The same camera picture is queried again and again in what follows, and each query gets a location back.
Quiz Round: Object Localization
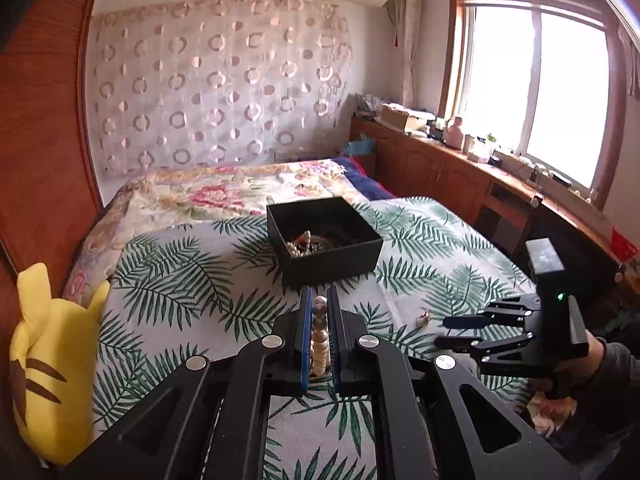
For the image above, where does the cream bead bracelet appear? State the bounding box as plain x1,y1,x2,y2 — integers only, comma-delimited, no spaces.
310,296,332,378

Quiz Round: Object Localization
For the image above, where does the black square box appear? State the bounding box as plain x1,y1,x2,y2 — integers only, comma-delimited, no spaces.
266,196,385,291

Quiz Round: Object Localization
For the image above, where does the white patterned window curtain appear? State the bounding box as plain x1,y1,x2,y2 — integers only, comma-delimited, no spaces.
392,0,426,108

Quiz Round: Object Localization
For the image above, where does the yellow plush toy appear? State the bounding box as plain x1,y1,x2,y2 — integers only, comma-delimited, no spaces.
9,262,111,466

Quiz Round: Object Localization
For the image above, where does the low wooden cabinet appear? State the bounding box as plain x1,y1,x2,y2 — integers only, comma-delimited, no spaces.
350,117,640,311

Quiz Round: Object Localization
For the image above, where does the leaf print blanket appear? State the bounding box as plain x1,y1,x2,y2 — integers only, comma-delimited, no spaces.
92,195,541,480

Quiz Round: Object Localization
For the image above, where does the person's right forearm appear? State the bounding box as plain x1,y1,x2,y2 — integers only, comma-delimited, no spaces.
550,342,640,466

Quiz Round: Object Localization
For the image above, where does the white pearl necklace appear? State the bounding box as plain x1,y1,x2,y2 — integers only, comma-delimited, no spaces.
282,230,326,260

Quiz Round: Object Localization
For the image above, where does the red bag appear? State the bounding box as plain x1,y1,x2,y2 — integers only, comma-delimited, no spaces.
612,227,640,261

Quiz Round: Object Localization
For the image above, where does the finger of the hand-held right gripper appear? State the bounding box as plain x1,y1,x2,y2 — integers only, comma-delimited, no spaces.
442,296,543,333
434,329,541,378

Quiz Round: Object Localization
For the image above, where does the person's right hand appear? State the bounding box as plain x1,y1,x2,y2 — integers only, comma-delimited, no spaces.
560,335,608,387

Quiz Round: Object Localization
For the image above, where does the floral quilt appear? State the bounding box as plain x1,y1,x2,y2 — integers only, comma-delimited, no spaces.
62,157,371,306

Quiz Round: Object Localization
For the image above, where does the circle pattern wall curtain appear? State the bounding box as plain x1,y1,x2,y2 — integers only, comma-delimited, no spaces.
85,0,353,178

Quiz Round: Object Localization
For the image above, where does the open cardboard box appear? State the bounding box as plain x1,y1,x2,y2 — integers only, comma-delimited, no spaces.
375,103,436,133

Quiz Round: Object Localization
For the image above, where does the blue blanket with red trim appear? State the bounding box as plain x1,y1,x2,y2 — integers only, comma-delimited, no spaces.
330,156,401,201

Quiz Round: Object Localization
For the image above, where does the wooden frame window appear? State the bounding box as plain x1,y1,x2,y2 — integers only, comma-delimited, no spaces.
440,0,628,206

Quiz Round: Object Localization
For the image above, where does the brown wooden wardrobe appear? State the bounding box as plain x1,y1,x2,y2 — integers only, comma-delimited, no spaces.
0,0,108,281

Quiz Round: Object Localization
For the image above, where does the blue bag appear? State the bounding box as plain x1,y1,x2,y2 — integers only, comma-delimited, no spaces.
340,137,376,158

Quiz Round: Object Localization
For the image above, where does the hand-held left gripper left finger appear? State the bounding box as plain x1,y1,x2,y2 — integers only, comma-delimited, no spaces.
65,286,314,480

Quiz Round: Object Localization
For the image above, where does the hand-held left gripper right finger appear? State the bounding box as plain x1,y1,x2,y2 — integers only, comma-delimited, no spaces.
326,284,583,480

